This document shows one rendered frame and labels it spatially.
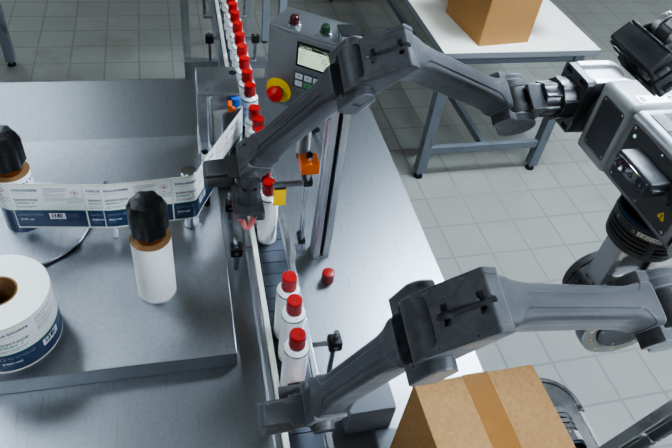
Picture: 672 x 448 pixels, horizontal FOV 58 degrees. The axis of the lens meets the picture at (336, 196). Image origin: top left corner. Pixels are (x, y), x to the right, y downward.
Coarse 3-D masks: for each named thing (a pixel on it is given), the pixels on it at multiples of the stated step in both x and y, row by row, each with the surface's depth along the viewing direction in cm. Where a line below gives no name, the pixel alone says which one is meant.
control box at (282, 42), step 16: (288, 16) 129; (304, 16) 130; (320, 16) 131; (272, 32) 127; (288, 32) 126; (304, 32) 125; (272, 48) 129; (288, 48) 128; (272, 64) 132; (288, 64) 130; (272, 80) 134; (288, 80) 133; (288, 96) 135
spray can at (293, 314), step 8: (288, 296) 124; (296, 296) 124; (288, 304) 123; (296, 304) 123; (288, 312) 125; (296, 312) 124; (304, 312) 127; (288, 320) 125; (296, 320) 125; (304, 320) 127; (280, 328) 129; (288, 328) 126; (280, 336) 130; (288, 336) 128; (280, 344) 132; (280, 352) 134; (280, 360) 136
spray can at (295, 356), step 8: (296, 328) 119; (296, 336) 117; (304, 336) 118; (288, 344) 120; (296, 344) 117; (304, 344) 119; (288, 352) 119; (296, 352) 119; (304, 352) 120; (288, 360) 120; (296, 360) 120; (304, 360) 121; (288, 368) 122; (296, 368) 122; (304, 368) 123; (288, 376) 124; (296, 376) 124; (304, 376) 126; (280, 384) 129
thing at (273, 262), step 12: (276, 240) 163; (264, 252) 159; (276, 252) 160; (264, 264) 156; (276, 264) 157; (264, 276) 153; (276, 276) 154; (264, 288) 151; (276, 348) 139; (276, 360) 136; (288, 432) 124; (300, 432) 125; (312, 432) 125; (300, 444) 123; (312, 444) 123
